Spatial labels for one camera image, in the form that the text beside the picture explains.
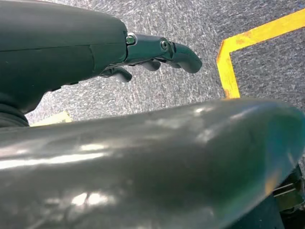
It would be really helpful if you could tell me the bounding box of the yellow floor tape strip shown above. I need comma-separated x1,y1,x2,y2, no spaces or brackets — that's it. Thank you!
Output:
29,110,72,128

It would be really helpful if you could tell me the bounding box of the grey shiny robot torso shell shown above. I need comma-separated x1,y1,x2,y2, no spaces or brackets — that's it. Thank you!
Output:
0,98,305,229

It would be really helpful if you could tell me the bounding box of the yellow floor tape rectangle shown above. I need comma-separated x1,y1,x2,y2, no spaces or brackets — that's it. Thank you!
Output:
216,8,305,99

